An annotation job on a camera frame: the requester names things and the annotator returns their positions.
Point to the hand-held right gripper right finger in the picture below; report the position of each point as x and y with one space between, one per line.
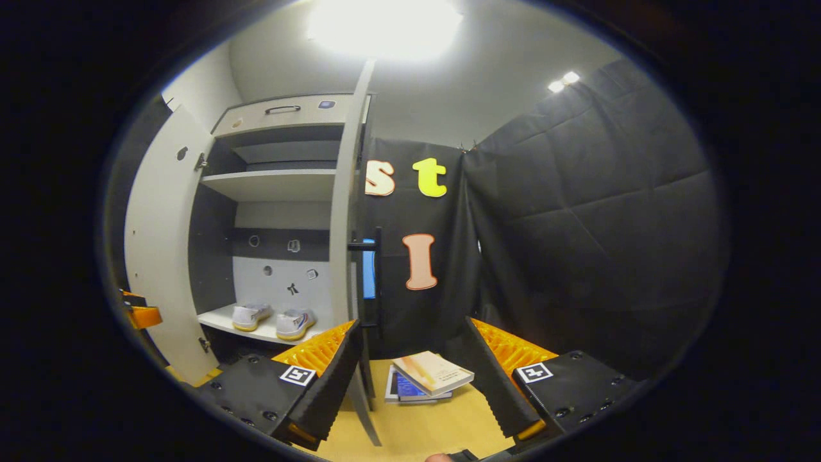
497 385

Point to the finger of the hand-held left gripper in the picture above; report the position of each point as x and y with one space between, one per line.
146 317
131 298

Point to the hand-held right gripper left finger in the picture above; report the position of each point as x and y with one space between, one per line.
333 385

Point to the grey shoe cabinet door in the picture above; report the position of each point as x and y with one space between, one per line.
160 256
341 224

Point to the white striped canvas shoe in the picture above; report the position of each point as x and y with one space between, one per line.
295 324
250 316

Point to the grey shoe cabinet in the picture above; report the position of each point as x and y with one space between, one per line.
276 183

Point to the metal door hinge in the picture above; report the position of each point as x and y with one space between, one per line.
204 344
201 161

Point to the beige book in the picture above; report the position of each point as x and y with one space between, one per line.
433 372

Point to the blue book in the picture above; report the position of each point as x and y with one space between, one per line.
410 387

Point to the small ceiling light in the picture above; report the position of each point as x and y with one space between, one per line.
563 81

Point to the large ceiling light panel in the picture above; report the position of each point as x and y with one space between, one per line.
385 25

